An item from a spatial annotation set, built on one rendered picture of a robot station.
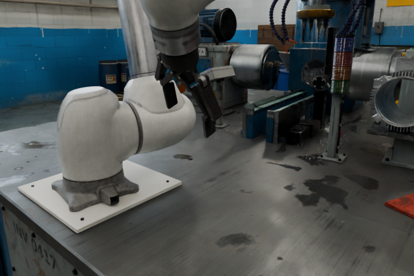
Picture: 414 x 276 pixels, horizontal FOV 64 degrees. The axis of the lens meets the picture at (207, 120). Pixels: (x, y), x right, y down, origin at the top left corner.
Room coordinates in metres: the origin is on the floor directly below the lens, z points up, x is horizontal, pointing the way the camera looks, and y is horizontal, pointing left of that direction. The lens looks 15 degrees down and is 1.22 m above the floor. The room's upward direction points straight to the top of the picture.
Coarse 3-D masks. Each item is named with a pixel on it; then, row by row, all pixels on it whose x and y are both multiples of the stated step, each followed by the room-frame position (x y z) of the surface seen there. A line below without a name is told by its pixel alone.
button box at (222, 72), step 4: (212, 68) 1.44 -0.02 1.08; (216, 68) 1.46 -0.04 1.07; (220, 68) 1.48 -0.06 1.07; (224, 68) 1.51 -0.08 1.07; (228, 68) 1.53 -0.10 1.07; (232, 68) 1.56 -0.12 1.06; (204, 72) 1.46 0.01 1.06; (208, 72) 1.44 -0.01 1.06; (212, 72) 1.43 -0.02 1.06; (216, 72) 1.45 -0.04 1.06; (220, 72) 1.47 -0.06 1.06; (224, 72) 1.50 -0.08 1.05; (228, 72) 1.52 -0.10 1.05; (232, 72) 1.55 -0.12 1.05; (212, 76) 1.43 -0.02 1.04; (216, 76) 1.44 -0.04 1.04; (220, 76) 1.46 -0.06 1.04; (224, 76) 1.48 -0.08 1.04; (228, 76) 1.51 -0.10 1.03; (212, 80) 1.44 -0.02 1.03
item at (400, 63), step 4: (404, 56) 1.16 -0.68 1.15; (408, 56) 1.16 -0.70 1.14; (412, 56) 1.16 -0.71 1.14; (400, 60) 1.09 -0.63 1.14; (404, 60) 1.08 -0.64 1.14; (408, 60) 1.07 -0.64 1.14; (412, 60) 1.06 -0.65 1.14; (396, 64) 1.09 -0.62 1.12; (400, 64) 1.09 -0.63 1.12; (404, 64) 1.08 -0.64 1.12; (408, 64) 1.07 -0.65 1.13; (412, 64) 1.06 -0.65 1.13; (396, 68) 1.09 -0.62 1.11; (400, 68) 1.08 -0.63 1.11; (404, 68) 1.08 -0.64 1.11; (408, 68) 1.07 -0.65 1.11; (412, 68) 1.06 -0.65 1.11
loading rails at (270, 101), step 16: (272, 96) 1.55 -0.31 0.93; (288, 96) 1.64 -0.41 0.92; (304, 96) 1.76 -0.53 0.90; (256, 112) 1.32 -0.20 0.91; (272, 112) 1.25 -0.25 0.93; (288, 112) 1.31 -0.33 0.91; (304, 112) 1.46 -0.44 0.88; (256, 128) 1.33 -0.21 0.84; (272, 128) 1.25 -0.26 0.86; (288, 128) 1.32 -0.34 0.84
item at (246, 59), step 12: (240, 48) 1.86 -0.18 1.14; (252, 48) 1.82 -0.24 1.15; (264, 48) 1.78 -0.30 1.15; (276, 48) 1.87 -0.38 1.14; (240, 60) 1.80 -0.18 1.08; (252, 60) 1.76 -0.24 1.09; (264, 60) 1.76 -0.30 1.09; (276, 60) 1.86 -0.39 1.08; (240, 72) 1.80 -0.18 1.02; (252, 72) 1.75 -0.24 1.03; (264, 72) 1.76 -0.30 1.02; (276, 72) 1.88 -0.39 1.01; (240, 84) 1.84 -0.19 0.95; (252, 84) 1.79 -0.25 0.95; (264, 84) 1.76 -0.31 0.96
